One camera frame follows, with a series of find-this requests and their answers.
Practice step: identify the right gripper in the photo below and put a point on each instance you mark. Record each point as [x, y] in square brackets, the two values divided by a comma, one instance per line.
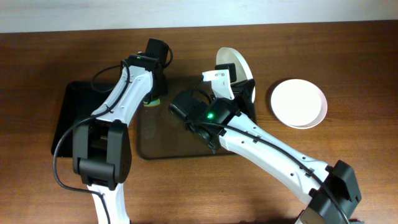
[245, 93]

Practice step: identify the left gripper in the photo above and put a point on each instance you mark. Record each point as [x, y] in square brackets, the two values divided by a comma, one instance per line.
[160, 86]

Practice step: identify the white plate top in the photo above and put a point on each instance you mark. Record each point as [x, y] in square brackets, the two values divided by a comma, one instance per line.
[243, 72]

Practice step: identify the white plate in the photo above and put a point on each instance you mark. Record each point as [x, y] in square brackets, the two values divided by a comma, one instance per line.
[243, 72]
[298, 104]

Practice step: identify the green yellow sponge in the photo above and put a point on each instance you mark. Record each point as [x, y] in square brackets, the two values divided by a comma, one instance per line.
[152, 103]

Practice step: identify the white plate bottom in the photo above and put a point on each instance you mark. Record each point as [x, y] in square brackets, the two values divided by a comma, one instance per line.
[298, 104]

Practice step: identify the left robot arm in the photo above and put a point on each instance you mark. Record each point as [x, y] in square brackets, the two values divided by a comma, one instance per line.
[101, 146]

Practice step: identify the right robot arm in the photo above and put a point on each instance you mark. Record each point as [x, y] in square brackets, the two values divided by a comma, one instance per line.
[331, 193]

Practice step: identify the brown serving tray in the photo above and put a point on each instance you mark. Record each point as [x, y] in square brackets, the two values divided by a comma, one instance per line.
[162, 135]

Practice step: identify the black rectangular tray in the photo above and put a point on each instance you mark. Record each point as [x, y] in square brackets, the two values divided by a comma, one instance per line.
[79, 101]

